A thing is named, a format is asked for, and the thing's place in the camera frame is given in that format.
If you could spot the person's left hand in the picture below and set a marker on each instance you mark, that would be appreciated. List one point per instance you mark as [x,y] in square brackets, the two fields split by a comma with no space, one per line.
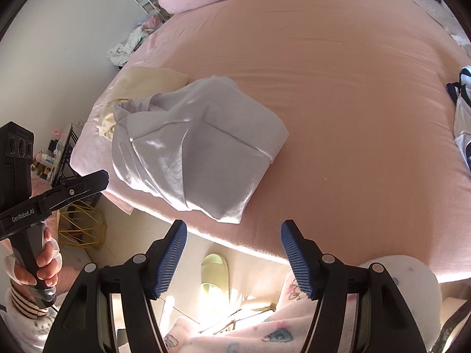
[46,268]

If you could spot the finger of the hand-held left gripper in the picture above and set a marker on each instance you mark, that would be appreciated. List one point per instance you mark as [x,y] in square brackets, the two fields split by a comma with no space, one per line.
[81,187]

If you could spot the person's left forearm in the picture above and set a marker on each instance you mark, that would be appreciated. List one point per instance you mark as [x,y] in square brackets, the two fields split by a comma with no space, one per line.
[25,301]

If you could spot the light grey navy-trimmed shirt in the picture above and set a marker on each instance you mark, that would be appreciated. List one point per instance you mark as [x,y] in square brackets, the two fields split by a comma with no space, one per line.
[202,147]

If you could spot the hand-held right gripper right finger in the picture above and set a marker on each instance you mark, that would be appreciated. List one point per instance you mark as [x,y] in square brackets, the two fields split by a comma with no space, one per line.
[298,261]

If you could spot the white navy-trimmed shirt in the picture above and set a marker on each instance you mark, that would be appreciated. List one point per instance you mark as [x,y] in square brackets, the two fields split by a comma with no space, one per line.
[463,125]

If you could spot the cream folded cloth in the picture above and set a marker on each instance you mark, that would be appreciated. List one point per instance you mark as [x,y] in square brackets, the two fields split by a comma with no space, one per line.
[147,79]

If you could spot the pile of light clothes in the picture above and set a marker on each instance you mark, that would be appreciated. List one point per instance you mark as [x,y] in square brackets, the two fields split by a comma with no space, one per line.
[127,47]

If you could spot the pale green slipper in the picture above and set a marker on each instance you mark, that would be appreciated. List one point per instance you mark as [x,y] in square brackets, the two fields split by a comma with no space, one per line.
[215,264]

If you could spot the pink round bed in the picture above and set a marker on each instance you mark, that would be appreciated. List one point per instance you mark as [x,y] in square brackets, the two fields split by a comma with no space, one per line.
[331,99]

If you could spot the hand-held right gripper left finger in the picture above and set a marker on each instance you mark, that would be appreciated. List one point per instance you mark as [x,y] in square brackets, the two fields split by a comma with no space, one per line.
[171,261]

